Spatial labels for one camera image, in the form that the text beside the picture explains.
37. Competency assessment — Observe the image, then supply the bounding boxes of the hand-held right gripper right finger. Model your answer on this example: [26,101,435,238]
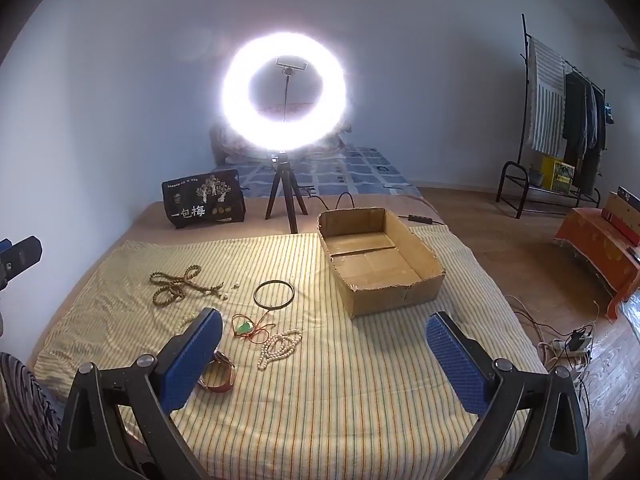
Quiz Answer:
[426,311,590,480]

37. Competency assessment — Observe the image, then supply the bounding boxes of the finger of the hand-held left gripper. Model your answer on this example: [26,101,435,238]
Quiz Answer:
[0,236,43,291]

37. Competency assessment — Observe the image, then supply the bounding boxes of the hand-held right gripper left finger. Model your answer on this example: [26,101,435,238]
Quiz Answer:
[56,307,223,480]

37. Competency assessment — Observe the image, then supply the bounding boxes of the red bracelet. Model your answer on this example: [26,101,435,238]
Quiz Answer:
[197,350,237,393]

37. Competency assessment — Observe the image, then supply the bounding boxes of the red thread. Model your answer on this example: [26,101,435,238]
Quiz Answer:
[231,312,276,343]

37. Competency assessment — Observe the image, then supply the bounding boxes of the wooden bead necklace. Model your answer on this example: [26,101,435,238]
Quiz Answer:
[150,264,224,307]

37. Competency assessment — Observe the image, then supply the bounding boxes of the black bangle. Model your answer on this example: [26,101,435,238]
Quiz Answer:
[253,280,295,309]

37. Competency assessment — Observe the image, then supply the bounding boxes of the pearl necklace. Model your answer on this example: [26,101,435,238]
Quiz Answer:
[257,329,303,372]

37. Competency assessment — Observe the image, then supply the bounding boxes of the cardboard box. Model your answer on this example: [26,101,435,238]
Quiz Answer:
[317,207,447,319]

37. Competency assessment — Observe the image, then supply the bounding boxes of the white power strip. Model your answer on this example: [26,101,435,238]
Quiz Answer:
[537,337,591,361]

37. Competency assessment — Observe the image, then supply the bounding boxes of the yellow striped sheet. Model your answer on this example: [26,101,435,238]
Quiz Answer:
[30,225,551,480]

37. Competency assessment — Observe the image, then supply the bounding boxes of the dark striped cloth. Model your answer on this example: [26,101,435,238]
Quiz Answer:
[0,352,63,478]

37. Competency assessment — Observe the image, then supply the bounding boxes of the black snack bag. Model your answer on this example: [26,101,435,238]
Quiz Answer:
[162,170,247,230]

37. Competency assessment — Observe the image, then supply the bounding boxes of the black tripod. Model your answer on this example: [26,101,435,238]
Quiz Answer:
[265,152,308,235]

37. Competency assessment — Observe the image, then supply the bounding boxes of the black clothes rack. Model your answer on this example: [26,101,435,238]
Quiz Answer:
[496,14,608,218]

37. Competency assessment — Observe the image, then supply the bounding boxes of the yellow box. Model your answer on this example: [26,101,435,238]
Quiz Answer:
[541,156,576,192]

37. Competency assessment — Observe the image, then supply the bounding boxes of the blue patterned blanket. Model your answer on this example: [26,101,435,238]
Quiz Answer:
[212,145,423,198]

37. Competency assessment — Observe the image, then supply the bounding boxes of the dark hanging clothes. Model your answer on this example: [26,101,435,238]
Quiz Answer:
[562,71,608,196]

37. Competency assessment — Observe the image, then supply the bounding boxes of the striped towel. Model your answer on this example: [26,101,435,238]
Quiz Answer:
[527,37,567,158]

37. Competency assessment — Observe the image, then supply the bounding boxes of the phone holder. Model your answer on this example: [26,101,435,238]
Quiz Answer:
[276,56,307,122]

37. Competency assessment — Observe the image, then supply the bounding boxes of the white cables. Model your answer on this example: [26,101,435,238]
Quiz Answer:
[507,295,601,411]

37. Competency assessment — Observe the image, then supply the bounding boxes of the black power cable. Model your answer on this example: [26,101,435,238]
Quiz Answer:
[307,191,446,226]

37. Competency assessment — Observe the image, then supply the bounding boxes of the ring light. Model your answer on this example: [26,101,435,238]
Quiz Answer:
[222,34,347,153]

